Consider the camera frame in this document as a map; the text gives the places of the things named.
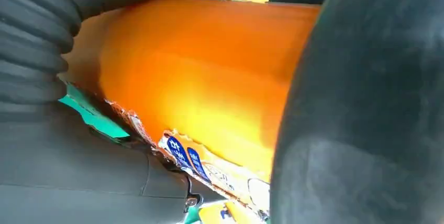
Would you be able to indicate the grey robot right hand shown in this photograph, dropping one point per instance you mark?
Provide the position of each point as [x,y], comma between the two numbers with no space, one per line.
[364,111]

